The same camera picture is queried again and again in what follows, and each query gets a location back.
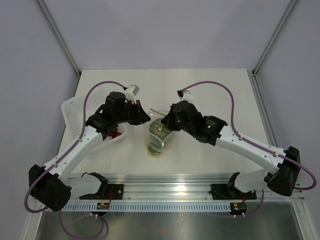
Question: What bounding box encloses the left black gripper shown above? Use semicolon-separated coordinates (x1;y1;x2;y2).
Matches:
115;100;151;126

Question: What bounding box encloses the green netted melon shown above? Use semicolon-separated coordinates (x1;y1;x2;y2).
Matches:
149;108;172;141

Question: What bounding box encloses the clear dotted zip bag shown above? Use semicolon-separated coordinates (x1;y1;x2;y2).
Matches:
143;108;176;157

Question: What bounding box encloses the red grape bunch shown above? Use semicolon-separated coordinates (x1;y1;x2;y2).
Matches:
108;128;122;139

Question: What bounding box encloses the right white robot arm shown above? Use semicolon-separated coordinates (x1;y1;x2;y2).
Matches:
161;100;300;198

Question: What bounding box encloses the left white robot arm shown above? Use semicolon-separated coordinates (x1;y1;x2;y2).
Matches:
27;85;150;212

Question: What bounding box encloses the white perforated plastic basket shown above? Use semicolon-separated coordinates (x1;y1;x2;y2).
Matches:
61;88;128;153

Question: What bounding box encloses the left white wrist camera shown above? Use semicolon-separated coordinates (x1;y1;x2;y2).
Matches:
124;85;140;104

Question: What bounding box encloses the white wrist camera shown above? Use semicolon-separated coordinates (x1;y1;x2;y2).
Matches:
124;85;140;104
177;90;195;104

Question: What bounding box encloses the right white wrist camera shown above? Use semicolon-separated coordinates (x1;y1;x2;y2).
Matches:
177;90;195;104

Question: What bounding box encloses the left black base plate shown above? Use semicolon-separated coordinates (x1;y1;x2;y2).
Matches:
79;183;124;200

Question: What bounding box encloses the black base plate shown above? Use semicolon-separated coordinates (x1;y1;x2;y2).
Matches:
209;183;257;200
79;183;124;200

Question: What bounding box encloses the white slotted cable duct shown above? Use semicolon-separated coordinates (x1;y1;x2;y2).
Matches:
62;202;231;213

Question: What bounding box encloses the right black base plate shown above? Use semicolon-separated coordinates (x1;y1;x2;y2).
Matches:
209;183;257;200

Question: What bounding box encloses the right aluminium frame post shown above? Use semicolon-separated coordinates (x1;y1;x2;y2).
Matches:
251;0;300;78

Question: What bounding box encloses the aluminium frame post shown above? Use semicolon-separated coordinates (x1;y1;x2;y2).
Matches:
251;0;300;78
36;0;81;79

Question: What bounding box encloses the left aluminium frame post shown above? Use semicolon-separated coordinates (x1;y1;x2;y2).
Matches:
36;0;81;79

